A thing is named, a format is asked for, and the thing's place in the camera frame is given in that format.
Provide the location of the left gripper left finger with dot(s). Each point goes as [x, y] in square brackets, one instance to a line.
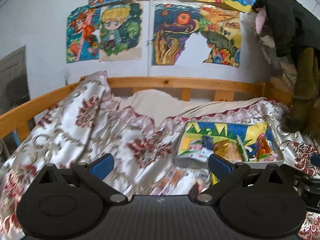
[102, 166]

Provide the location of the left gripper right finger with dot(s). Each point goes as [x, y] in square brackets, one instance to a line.
[219, 166]

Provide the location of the golden crispy snack bag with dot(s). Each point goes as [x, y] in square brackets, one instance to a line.
[227, 150]

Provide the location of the green stick snack packet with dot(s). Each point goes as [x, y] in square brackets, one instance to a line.
[242, 149]

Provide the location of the dark blue snack packet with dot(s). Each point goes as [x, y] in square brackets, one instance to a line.
[208, 142]

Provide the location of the white vegetable print packet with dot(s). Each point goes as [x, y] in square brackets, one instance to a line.
[195, 150]

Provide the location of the orange sauce snack packet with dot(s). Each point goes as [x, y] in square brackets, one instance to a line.
[263, 148]

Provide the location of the clear biscuit packet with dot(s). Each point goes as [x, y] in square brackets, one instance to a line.
[172, 183]

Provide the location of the dark dried fruit packet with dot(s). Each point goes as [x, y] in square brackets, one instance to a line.
[194, 191]

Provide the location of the grey cardboard tray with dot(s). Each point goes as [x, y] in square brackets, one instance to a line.
[230, 152]

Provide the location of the dragon drawing tray liner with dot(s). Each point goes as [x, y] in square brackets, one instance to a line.
[225, 132]

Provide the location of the floral satin bedspread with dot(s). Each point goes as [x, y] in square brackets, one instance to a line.
[88, 124]

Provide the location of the cream pillow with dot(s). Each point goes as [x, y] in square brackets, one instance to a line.
[159, 105]

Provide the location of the red-haired girl drawing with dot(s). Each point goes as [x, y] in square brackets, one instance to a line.
[81, 41]

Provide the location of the green hill landscape drawing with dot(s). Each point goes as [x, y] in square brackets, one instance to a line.
[221, 28]

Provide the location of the blond boy drawing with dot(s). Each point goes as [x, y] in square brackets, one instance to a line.
[120, 32]

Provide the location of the swirly night sky drawing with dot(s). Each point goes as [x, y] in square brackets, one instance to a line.
[173, 24]

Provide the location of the wooden bed frame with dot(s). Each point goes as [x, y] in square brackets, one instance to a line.
[17, 118]

